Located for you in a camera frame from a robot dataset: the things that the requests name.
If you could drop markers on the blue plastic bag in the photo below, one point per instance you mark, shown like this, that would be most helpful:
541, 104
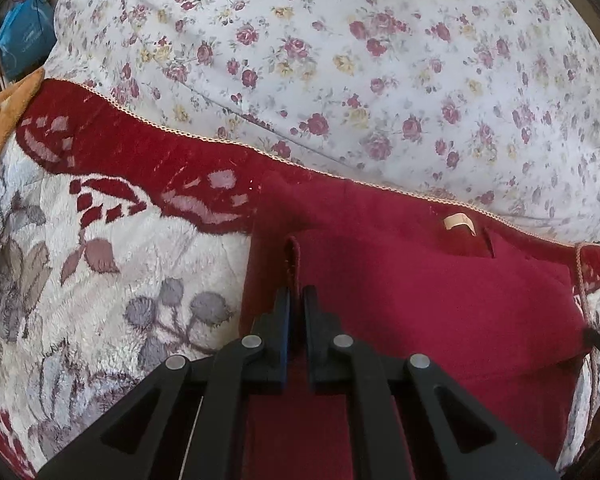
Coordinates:
26, 36

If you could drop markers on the white floral bed sheet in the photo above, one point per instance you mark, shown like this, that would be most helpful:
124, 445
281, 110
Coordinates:
494, 103

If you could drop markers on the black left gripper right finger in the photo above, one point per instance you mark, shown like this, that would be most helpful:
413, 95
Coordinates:
407, 418

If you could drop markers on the red small garment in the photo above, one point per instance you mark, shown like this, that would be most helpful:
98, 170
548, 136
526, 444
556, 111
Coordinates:
494, 308

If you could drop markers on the white red floral blanket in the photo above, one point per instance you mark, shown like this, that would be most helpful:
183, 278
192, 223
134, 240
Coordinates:
123, 243

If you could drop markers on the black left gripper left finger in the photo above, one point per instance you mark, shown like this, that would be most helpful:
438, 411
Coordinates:
184, 420

